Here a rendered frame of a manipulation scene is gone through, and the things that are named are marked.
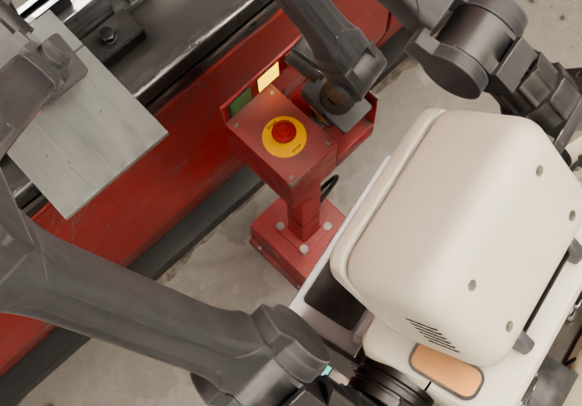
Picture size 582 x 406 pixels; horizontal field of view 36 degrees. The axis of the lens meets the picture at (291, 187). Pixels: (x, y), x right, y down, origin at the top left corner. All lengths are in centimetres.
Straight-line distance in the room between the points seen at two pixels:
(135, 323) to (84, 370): 150
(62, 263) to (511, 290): 40
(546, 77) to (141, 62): 67
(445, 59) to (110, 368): 142
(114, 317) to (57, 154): 58
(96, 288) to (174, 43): 81
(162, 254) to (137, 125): 96
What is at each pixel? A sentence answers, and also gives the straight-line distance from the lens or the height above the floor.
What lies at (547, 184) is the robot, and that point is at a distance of 85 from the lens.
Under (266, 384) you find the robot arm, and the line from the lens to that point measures 87.
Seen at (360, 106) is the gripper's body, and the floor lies 81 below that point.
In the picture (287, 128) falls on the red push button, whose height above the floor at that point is 81.
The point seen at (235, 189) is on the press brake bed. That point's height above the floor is 5.
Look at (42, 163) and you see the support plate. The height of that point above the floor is 100.
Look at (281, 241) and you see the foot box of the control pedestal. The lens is 209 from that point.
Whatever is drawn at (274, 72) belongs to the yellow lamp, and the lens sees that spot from 147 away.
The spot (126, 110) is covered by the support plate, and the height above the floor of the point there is 100.
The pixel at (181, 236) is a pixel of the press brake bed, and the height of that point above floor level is 5.
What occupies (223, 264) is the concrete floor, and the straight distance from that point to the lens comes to 221.
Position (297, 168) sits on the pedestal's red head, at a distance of 144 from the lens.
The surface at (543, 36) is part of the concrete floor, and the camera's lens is 250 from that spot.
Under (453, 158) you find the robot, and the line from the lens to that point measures 84.
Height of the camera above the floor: 214
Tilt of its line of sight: 71 degrees down
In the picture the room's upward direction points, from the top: 4 degrees counter-clockwise
